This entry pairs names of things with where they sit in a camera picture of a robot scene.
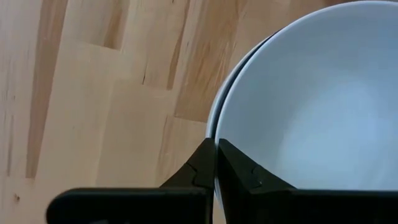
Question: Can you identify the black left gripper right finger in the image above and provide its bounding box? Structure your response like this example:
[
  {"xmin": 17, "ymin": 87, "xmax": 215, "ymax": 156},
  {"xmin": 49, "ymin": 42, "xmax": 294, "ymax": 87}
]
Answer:
[{"xmin": 218, "ymin": 138, "xmax": 398, "ymax": 224}]

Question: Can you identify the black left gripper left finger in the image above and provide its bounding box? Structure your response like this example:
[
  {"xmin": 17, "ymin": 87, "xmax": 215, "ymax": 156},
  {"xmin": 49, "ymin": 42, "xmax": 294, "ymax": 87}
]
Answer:
[{"xmin": 45, "ymin": 138, "xmax": 216, "ymax": 224}]

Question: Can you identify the medium white bowl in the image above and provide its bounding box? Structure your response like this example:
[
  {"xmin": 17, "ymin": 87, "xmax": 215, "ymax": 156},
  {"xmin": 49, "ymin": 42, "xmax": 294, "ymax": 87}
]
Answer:
[{"xmin": 213, "ymin": 0, "xmax": 398, "ymax": 208}]

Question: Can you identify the wide white bowl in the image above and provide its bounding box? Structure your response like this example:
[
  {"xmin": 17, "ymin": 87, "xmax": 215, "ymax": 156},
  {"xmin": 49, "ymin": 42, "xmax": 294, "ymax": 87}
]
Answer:
[{"xmin": 205, "ymin": 28, "xmax": 282, "ymax": 139}]

